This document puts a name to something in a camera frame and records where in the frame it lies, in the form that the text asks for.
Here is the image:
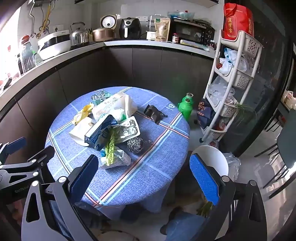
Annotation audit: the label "yellow snack wrapper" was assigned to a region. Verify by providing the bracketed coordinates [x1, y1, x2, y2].
[73, 104, 94, 126]

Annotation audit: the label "golden pot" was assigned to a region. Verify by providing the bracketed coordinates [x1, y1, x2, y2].
[92, 27, 115, 42]

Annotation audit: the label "blue white package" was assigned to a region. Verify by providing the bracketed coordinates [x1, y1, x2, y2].
[84, 113, 120, 150]

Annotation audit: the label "white multi cooker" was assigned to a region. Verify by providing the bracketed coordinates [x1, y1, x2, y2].
[37, 30, 71, 60]

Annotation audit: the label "beige rice cooker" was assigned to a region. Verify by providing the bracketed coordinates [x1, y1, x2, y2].
[100, 14, 118, 31]

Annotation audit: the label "black air fryer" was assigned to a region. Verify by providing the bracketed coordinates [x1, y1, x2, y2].
[119, 17, 142, 40]

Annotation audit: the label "green plant leaves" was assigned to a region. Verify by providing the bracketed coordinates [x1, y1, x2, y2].
[233, 103, 257, 121]

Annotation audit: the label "green thermos bottle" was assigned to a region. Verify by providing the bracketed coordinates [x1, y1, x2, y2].
[178, 93, 197, 120]

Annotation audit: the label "dark blue printed bag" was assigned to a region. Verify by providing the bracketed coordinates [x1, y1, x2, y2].
[196, 100, 214, 129]

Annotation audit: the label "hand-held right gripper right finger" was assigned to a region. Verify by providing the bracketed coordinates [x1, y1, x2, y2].
[190, 153, 268, 241]

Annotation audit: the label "white printed wrapper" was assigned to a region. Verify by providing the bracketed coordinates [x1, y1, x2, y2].
[99, 148, 131, 170]

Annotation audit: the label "steel kettle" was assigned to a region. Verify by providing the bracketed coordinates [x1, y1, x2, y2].
[70, 22, 90, 46]

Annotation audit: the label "green silver snack wrapper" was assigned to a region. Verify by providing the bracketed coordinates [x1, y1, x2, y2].
[90, 89, 112, 105]

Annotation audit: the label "brown snack pouch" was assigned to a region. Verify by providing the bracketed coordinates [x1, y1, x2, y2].
[154, 18, 171, 42]

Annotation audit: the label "green leafy vegetable bag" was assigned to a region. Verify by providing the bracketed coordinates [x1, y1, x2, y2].
[105, 126, 125, 164]

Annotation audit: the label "dark brown wrapper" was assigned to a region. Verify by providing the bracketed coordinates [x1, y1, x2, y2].
[144, 104, 168, 126]

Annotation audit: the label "black toaster oven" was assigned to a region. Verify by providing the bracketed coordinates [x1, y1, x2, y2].
[170, 19, 216, 46]

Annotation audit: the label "steel wool scourer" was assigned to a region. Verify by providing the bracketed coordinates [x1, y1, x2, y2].
[127, 137, 145, 154]

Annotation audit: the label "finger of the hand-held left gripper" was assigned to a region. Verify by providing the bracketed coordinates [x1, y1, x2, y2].
[0, 137, 27, 165]
[0, 146, 55, 184]

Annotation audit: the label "glass jar red lid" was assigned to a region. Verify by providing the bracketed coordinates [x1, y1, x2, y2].
[20, 35, 36, 72]

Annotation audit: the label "white paper bag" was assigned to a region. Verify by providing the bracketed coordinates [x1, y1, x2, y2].
[69, 116, 97, 146]

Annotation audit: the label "white shelf rack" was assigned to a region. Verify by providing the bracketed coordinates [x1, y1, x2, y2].
[200, 30, 263, 143]

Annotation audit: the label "dark kitchen cabinet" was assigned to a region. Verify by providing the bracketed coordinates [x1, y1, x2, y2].
[0, 44, 216, 149]

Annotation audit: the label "white trash bin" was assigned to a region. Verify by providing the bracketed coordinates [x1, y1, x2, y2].
[192, 145, 229, 184]

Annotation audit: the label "dark glass door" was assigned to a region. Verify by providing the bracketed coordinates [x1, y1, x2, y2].
[228, 0, 293, 158]

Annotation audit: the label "dark chair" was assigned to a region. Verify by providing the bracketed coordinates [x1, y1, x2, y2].
[254, 111, 296, 198]

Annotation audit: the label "white plastic bag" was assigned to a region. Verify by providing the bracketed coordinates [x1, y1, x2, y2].
[218, 47, 255, 75]

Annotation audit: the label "yellow hose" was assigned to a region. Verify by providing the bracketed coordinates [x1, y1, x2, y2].
[41, 5, 51, 36]

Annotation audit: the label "clear bin liner bag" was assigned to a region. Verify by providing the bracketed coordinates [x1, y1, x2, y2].
[222, 152, 241, 181]

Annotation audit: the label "clear crumpled plastic bag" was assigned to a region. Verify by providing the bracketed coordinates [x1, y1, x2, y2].
[208, 76, 235, 105]

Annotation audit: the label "bluish plastic bag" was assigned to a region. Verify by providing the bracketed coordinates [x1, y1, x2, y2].
[168, 10, 196, 20]

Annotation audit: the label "white tissue pack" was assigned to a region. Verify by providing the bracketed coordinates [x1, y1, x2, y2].
[92, 92, 138, 122]

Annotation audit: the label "green vegetable scraps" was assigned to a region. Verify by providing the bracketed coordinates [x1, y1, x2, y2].
[196, 200, 213, 217]

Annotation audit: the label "silver foil pouch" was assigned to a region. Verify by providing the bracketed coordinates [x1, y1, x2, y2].
[116, 116, 141, 142]

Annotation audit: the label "flat white box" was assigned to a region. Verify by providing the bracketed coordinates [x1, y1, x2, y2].
[180, 39, 210, 50]

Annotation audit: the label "red shopping bag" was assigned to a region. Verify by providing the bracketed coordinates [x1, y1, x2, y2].
[222, 3, 255, 40]

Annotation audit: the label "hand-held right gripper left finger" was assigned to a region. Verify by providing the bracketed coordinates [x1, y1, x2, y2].
[21, 154, 100, 241]

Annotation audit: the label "person's leg in jeans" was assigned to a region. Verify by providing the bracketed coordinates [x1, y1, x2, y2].
[161, 207, 210, 241]

